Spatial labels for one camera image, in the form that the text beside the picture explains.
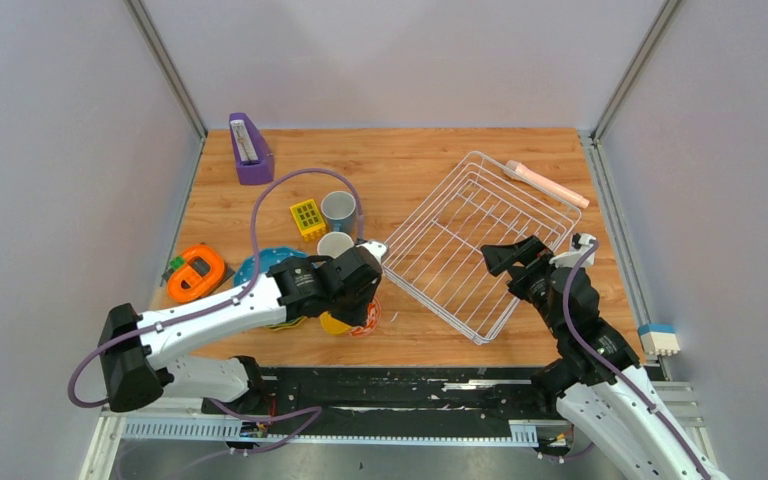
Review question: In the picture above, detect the yellow polka dot plate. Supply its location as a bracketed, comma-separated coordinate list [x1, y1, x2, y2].
[268, 318, 304, 331]

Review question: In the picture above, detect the white red patterned bowl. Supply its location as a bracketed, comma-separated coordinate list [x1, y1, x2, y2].
[347, 298, 381, 337]

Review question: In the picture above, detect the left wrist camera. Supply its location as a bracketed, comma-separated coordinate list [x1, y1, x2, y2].
[357, 240, 389, 263]

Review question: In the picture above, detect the yellow ribbed bowl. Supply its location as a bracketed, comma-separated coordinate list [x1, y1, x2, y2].
[319, 312, 352, 335]

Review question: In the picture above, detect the white blue toy block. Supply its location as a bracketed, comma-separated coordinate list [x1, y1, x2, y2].
[637, 323, 681, 356]

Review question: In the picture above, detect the blue polka dot plate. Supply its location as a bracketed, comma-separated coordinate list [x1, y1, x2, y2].
[232, 246, 308, 289]

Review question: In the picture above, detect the blue ceramic mug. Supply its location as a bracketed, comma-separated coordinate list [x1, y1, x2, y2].
[320, 191, 357, 234]

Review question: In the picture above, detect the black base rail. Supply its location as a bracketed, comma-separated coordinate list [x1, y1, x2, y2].
[201, 367, 587, 456]

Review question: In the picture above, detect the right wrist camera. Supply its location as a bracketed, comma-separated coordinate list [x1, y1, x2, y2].
[550, 233, 599, 268]

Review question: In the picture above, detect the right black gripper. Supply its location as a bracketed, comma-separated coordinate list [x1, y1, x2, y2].
[478, 236, 564, 340]

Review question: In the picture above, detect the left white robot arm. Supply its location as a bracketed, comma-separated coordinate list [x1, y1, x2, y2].
[99, 241, 388, 413]

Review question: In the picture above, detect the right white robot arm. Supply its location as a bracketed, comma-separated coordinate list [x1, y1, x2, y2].
[480, 234, 727, 479]

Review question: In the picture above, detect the pink white rack handle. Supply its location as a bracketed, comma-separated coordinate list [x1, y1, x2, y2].
[504, 160, 590, 209]

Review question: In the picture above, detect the pink ceramic mug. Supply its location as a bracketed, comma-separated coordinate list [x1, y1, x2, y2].
[316, 231, 355, 258]

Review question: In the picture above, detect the orange tape measure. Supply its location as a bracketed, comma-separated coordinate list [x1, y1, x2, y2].
[162, 243, 228, 304]

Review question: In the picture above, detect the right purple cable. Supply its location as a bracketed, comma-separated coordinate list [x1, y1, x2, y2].
[560, 238, 717, 480]

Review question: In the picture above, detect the yellow toy block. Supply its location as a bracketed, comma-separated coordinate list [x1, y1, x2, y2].
[289, 199, 328, 242]

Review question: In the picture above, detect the white wire dish rack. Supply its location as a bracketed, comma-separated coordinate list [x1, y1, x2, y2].
[383, 151, 582, 345]

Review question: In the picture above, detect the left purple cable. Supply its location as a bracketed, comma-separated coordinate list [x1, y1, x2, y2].
[67, 168, 367, 411]

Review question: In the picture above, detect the purple cable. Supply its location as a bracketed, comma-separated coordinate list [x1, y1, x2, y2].
[67, 168, 367, 411]
[560, 238, 717, 480]

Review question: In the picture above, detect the purple metronome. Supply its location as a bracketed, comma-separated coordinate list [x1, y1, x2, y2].
[228, 112, 275, 186]

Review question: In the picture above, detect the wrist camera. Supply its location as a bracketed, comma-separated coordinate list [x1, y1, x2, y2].
[550, 233, 599, 268]
[357, 240, 389, 263]

